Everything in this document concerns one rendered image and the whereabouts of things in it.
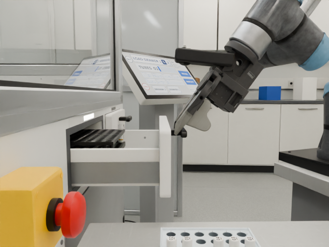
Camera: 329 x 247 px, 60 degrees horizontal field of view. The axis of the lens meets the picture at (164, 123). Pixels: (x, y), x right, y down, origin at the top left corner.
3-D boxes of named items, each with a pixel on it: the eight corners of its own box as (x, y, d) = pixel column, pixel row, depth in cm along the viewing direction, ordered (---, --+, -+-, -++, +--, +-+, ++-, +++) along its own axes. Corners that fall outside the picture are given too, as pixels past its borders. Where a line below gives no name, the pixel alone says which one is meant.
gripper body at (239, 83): (231, 116, 55) (269, 64, 54) (195, 89, 54) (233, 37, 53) (222, 113, 62) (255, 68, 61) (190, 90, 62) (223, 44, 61)
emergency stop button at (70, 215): (89, 225, 28) (88, 185, 28) (78, 246, 24) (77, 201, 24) (58, 225, 28) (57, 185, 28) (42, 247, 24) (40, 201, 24)
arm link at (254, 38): (246, 16, 53) (234, 27, 61) (231, 37, 53) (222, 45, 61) (278, 41, 53) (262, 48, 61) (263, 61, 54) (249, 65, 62)
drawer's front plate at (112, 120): (125, 138, 105) (124, 109, 104) (112, 156, 76) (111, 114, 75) (120, 138, 105) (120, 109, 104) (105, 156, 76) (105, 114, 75)
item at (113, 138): (125, 131, 67) (125, 129, 67) (113, 145, 50) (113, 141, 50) (117, 131, 67) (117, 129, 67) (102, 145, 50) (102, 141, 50)
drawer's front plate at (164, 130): (166, 158, 74) (166, 115, 73) (171, 199, 45) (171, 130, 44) (159, 158, 74) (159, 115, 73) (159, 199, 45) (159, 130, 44)
